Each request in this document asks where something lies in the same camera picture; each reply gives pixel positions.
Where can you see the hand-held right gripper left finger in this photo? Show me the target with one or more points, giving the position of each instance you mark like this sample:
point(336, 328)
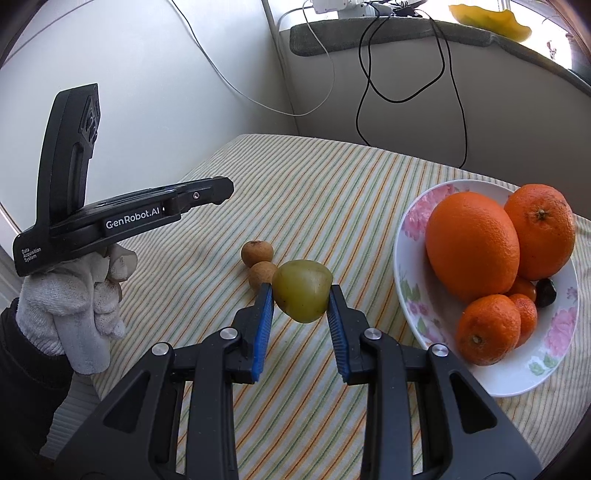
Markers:
point(263, 327)

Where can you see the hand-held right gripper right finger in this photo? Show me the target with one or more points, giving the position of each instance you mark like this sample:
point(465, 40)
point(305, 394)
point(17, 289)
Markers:
point(336, 332)

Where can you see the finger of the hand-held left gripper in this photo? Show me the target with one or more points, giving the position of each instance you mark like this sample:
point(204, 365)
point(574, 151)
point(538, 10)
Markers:
point(207, 191)

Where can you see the green plum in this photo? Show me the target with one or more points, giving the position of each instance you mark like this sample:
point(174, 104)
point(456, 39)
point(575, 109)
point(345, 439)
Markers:
point(302, 288)

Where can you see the floral white plate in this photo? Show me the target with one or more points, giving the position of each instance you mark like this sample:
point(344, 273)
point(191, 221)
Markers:
point(415, 240)

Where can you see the small mandarin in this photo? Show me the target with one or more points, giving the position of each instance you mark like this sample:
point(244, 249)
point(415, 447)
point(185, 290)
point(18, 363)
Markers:
point(528, 318)
point(487, 330)

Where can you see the large orange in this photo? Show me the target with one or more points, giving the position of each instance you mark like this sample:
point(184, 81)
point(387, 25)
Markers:
point(471, 244)

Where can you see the small orange tomato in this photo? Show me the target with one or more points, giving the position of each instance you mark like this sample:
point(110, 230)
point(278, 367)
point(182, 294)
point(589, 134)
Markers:
point(522, 288)

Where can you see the dark purple plum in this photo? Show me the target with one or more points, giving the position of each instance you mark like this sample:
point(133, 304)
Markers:
point(546, 293)

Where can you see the person's left forearm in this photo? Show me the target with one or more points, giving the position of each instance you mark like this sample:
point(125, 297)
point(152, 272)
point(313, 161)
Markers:
point(27, 392)

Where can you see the person's left hand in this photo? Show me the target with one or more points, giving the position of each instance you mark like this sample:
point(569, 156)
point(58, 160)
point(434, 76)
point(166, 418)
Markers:
point(60, 309)

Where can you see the brown longan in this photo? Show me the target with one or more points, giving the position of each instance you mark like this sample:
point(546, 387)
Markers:
point(256, 251)
point(262, 276)

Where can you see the striped table cloth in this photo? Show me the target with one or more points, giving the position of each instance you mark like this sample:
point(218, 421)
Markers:
point(323, 184)

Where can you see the white device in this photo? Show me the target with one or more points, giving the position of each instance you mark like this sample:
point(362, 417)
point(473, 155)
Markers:
point(337, 7)

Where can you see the medium orange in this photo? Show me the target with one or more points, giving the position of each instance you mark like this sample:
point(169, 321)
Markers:
point(542, 230)

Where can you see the grey windowsill mat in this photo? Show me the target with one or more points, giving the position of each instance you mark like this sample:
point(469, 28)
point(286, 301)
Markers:
point(415, 37)

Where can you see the yellow bowl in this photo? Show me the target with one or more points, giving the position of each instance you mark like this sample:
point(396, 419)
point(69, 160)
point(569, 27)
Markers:
point(494, 21)

